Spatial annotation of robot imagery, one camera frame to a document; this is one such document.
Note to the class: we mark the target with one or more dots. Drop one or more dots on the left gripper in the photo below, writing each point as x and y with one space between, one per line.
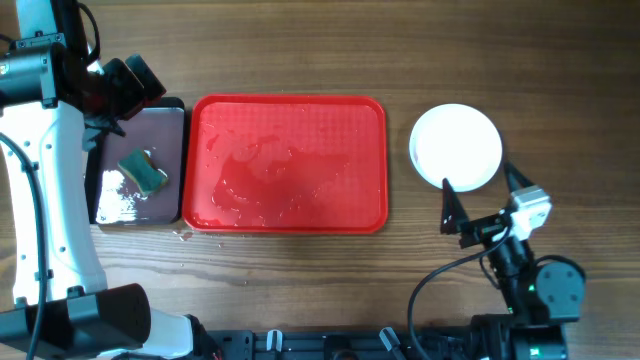
138 92

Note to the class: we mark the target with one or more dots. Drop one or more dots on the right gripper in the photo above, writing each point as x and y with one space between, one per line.
455 216

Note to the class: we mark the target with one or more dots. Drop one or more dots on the white plate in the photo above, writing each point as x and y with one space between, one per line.
458 143

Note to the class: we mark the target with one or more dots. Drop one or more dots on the green scrubbing sponge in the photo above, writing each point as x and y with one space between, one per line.
140 169

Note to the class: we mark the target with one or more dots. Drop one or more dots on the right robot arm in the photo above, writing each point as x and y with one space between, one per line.
541 294

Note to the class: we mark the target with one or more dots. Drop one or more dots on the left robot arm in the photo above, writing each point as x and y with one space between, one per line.
53 108

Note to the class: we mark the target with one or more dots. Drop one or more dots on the black water tray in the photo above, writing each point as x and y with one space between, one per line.
161 131

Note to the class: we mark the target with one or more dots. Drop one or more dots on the red plastic tray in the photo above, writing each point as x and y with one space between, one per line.
309 164

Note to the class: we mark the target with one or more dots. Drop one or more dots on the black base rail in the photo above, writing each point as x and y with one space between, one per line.
340 345

